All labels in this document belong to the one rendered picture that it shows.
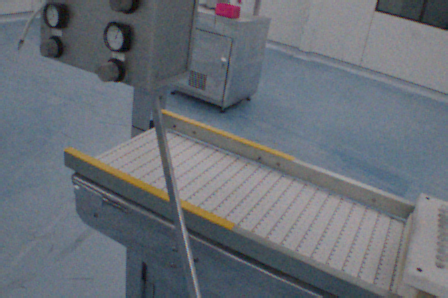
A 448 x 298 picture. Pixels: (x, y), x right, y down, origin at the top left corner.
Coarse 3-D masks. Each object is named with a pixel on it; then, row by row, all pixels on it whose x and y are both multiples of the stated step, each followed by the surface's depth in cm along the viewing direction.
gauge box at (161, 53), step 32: (64, 0) 54; (96, 0) 52; (160, 0) 48; (192, 0) 55; (64, 32) 56; (96, 32) 53; (160, 32) 51; (192, 32) 57; (96, 64) 55; (128, 64) 53; (160, 64) 53
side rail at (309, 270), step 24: (72, 168) 71; (96, 168) 68; (120, 192) 67; (144, 192) 64; (168, 216) 63; (192, 216) 61; (216, 240) 60; (240, 240) 58; (264, 240) 57; (288, 264) 55; (312, 264) 54; (336, 288) 53; (360, 288) 51
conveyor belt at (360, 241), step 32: (128, 160) 78; (160, 160) 80; (192, 160) 82; (224, 160) 84; (192, 192) 72; (224, 192) 73; (256, 192) 75; (288, 192) 76; (320, 192) 78; (256, 224) 66; (288, 224) 67; (320, 224) 68; (352, 224) 70; (384, 224) 71; (320, 256) 61; (352, 256) 62; (384, 256) 63; (384, 288) 56
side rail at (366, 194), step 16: (176, 128) 91; (192, 128) 89; (224, 144) 86; (240, 144) 85; (256, 160) 84; (272, 160) 82; (288, 160) 81; (304, 176) 80; (320, 176) 78; (336, 176) 77; (352, 192) 76; (368, 192) 75; (384, 192) 74; (384, 208) 74; (400, 208) 73
